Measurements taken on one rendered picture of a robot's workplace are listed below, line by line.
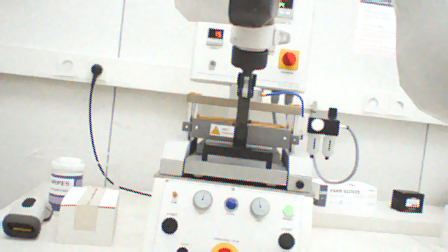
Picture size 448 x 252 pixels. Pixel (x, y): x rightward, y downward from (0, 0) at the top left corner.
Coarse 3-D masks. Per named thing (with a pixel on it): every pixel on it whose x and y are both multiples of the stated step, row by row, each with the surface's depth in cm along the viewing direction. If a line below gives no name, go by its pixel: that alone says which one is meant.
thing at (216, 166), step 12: (228, 144) 105; (192, 156) 104; (216, 156) 105; (192, 168) 98; (204, 168) 98; (216, 168) 98; (228, 168) 98; (240, 168) 98; (252, 168) 97; (264, 168) 98; (276, 168) 100; (252, 180) 98; (264, 180) 97; (276, 180) 97
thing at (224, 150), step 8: (208, 144) 98; (216, 144) 98; (224, 144) 99; (208, 152) 98; (216, 152) 98; (224, 152) 98; (232, 152) 98; (240, 152) 97; (248, 152) 97; (256, 152) 97; (264, 152) 97; (272, 152) 97; (264, 160) 97; (272, 160) 97
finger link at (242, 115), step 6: (240, 90) 90; (240, 96) 91; (240, 102) 93; (246, 102) 92; (240, 108) 93; (246, 108) 93; (240, 114) 94; (246, 114) 94; (240, 120) 95; (246, 120) 95; (240, 126) 96; (246, 126) 96
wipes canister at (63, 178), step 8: (56, 160) 123; (64, 160) 122; (72, 160) 122; (80, 160) 124; (56, 168) 121; (64, 168) 120; (72, 168) 121; (80, 168) 123; (56, 176) 121; (64, 176) 121; (72, 176) 121; (80, 176) 124; (56, 184) 121; (64, 184) 121; (72, 184) 122; (80, 184) 124; (56, 192) 121; (64, 192) 121; (48, 200) 123; (56, 200) 121; (56, 208) 121
